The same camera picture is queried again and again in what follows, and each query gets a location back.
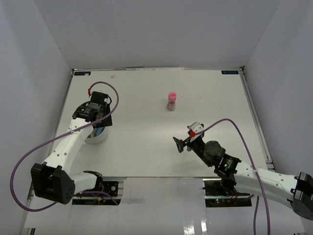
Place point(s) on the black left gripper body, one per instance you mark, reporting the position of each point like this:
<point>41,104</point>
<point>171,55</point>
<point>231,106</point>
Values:
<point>106,121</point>

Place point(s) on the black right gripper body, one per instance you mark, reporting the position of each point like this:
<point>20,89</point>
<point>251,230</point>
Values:
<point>197,146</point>

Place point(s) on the blue correction tape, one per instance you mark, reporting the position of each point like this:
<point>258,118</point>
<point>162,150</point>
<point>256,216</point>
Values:
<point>98,131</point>

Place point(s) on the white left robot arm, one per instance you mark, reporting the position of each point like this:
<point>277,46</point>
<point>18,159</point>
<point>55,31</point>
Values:
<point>89,124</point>

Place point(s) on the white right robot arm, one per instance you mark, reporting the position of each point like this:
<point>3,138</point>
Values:
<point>293,191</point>

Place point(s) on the white round divided container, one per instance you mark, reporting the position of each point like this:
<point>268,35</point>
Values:
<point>91,139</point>

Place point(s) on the pink glue stick bottle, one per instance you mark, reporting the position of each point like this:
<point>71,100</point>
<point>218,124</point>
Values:
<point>172,96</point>

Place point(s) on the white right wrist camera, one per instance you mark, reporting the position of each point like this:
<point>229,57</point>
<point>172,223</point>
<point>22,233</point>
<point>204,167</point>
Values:
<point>198,133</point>

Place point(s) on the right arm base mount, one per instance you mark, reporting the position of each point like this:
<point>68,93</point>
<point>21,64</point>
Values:
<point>217,197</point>

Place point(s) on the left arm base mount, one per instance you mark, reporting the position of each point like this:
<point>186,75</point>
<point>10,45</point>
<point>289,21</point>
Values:
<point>110,195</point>

